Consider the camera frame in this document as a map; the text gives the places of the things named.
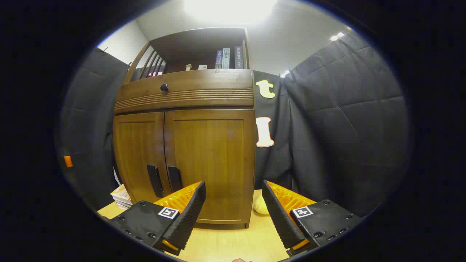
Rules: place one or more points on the wooden cabinet door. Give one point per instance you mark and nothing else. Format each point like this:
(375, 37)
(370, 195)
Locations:
(214, 153)
(138, 153)

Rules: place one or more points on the large ceiling light panel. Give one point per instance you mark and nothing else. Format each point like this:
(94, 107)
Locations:
(229, 9)

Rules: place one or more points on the ridged wooden drawer front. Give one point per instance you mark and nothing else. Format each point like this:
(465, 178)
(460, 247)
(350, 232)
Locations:
(204, 85)

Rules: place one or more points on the black backdrop cloth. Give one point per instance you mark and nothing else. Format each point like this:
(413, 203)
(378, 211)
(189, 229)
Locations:
(91, 127)
(346, 127)

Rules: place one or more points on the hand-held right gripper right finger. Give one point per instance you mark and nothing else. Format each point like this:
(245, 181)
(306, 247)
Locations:
(280, 218)

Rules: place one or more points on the pale yellow round object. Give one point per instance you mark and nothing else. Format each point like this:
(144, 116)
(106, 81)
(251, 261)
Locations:
(261, 206)

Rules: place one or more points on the black round drawer knob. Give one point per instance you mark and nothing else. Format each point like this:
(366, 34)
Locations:
(164, 87)

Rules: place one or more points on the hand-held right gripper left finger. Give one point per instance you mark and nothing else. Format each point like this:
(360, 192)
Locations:
(189, 214)

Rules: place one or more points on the light grey upright book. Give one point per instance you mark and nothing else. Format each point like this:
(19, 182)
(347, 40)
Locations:
(226, 58)

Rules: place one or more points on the wooden double-door shoe cabinet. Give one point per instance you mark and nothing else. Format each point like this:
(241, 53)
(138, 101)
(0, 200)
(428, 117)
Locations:
(196, 40)

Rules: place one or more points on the stack of paperback books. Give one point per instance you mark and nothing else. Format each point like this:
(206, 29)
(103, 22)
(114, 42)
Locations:
(121, 196)

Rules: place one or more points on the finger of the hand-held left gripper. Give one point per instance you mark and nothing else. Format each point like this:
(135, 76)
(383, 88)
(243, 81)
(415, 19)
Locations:
(68, 161)

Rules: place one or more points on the small ceiling light panel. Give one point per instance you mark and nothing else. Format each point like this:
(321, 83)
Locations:
(336, 36)

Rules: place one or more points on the purple upright book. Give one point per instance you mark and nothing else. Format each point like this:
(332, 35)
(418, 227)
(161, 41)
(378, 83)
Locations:
(218, 59)

